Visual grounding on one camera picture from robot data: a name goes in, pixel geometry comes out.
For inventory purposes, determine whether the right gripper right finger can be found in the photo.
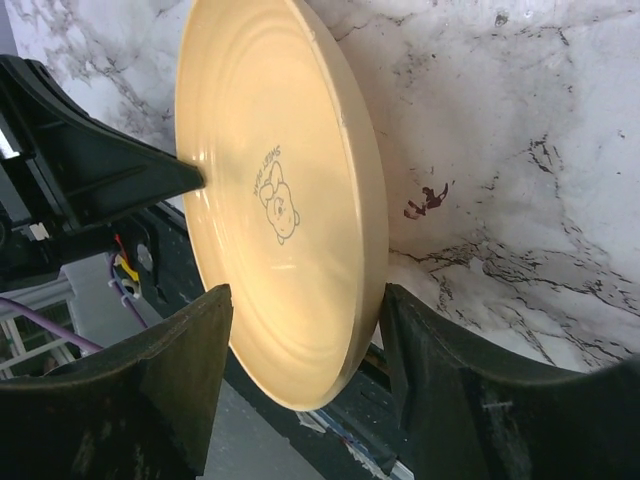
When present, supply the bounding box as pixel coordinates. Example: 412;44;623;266
382;284;639;479

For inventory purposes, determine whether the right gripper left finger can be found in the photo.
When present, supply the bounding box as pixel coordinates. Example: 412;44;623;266
1;285;233;479

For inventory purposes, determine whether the tan bear print plate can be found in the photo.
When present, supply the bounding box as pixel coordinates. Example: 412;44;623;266
175;1;389;411

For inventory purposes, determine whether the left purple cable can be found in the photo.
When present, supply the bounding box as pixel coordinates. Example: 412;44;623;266
0;249;151;356

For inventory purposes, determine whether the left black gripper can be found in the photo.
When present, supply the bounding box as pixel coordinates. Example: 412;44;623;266
1;55;204;280

